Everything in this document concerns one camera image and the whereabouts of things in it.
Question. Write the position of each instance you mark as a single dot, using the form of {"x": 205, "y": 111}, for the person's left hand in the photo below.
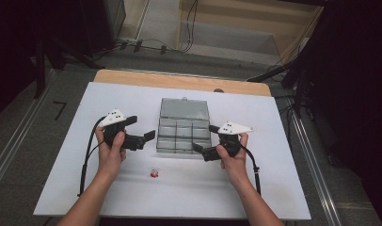
{"x": 110, "y": 160}

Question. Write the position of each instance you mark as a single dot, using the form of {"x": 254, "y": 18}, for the white table board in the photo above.
{"x": 186, "y": 194}

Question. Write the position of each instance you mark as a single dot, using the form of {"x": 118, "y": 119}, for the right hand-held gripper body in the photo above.
{"x": 234, "y": 128}

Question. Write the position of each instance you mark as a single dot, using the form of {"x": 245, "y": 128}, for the small red white object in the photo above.
{"x": 154, "y": 173}

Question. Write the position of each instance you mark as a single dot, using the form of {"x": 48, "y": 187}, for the person's right hand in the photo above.
{"x": 234, "y": 166}

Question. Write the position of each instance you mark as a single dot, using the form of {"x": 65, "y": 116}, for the metal floor rail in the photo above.
{"x": 317, "y": 175}
{"x": 16, "y": 141}

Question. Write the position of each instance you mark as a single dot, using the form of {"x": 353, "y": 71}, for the clear grey plastic compartment box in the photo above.
{"x": 183, "y": 125}

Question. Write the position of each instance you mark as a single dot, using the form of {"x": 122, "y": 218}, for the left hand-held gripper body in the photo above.
{"x": 114, "y": 117}

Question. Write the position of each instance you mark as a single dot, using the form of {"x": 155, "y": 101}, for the dark curtain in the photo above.
{"x": 361, "y": 94}

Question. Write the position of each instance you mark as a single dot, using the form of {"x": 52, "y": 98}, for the beige stepped platform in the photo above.
{"x": 242, "y": 34}

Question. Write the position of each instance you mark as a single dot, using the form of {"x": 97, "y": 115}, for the black metal stand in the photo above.
{"x": 273, "y": 73}
{"x": 41, "y": 69}

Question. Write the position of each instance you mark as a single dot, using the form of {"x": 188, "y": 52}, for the wooden table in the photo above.
{"x": 179, "y": 81}

